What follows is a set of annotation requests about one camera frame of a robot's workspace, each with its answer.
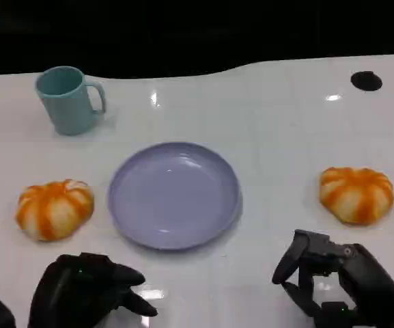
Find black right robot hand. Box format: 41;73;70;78
271;229;394;328

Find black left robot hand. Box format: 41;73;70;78
28;251;159;328

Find orange white toy bread roll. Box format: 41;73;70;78
319;166;394;226
15;178;95;242

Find lilac plate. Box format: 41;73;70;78
107;141;243;251

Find pale green mug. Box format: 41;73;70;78
34;66;107;136

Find black round table grommet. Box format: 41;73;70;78
350;70;383;92

